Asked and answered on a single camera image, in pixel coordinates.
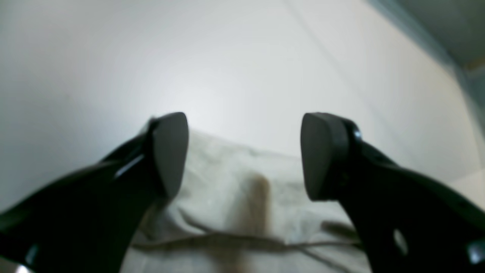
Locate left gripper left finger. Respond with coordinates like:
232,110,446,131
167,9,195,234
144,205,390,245
0,112,189,273

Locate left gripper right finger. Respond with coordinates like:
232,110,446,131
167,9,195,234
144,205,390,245
301,112,485,273

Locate beige t-shirt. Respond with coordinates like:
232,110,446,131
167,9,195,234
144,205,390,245
120,130,371,273

